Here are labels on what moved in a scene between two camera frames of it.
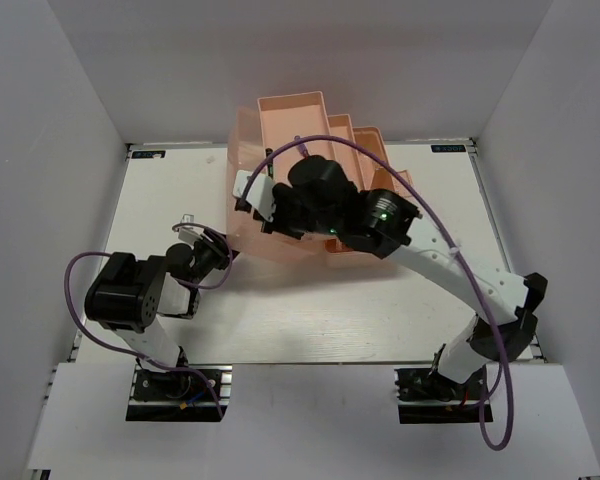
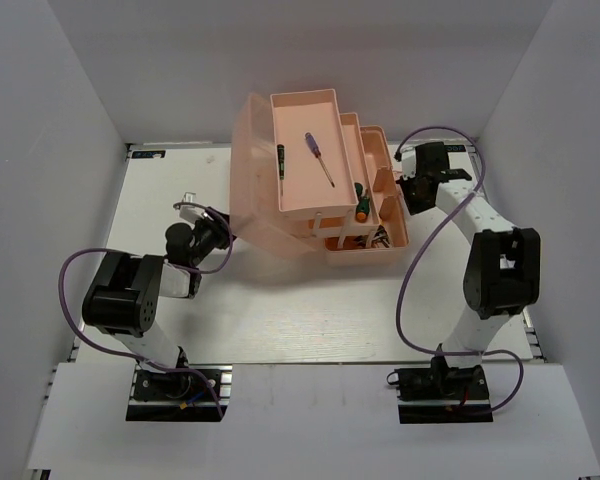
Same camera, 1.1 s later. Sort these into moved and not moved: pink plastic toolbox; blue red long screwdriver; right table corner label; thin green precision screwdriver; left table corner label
Moved: thin green precision screwdriver; blue red long screwdriver
Not moved: right table corner label; left table corner label; pink plastic toolbox
